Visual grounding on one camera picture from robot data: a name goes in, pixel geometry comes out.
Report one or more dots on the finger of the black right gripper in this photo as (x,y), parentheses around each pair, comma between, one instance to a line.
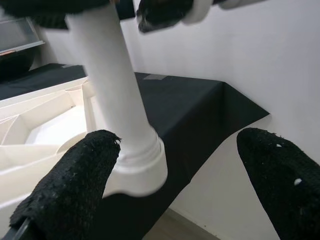
(37,12)

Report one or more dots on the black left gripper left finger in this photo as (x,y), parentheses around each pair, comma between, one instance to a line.
(70,185)

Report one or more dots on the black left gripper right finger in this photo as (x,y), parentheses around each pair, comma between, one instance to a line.
(287,185)

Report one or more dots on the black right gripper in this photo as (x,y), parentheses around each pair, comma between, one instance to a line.
(162,13)

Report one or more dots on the white plastic table leg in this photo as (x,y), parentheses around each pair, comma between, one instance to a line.
(112,80)

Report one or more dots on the black wok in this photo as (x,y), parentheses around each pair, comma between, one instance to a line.
(15,65)

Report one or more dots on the small grey tape piece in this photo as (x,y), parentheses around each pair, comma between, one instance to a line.
(155,77)

